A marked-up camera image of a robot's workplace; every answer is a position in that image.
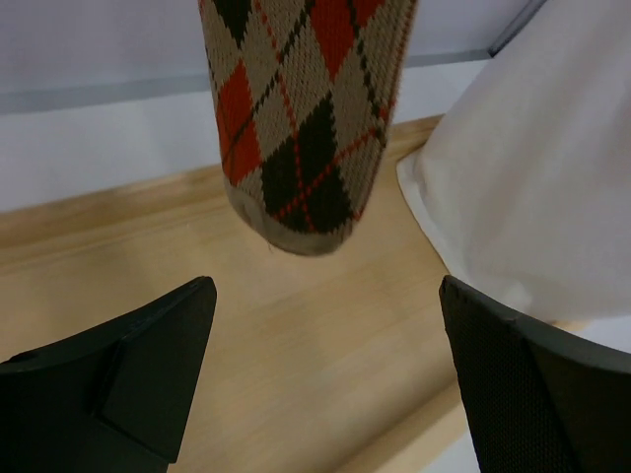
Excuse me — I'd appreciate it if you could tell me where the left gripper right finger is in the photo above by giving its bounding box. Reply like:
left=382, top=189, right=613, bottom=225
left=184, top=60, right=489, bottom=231
left=439, top=276, right=630, bottom=472

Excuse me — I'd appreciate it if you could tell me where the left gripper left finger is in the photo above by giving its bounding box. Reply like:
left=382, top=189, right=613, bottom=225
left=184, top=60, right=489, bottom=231
left=1, top=277, right=217, bottom=473

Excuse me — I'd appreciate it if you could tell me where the wooden clothes rack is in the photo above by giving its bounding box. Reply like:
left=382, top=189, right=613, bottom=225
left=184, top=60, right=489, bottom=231
left=1, top=117, right=466, bottom=472

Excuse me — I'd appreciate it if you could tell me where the clear plastic bag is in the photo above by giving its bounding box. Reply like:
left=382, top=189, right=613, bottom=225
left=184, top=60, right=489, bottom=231
left=397, top=1, right=630, bottom=321

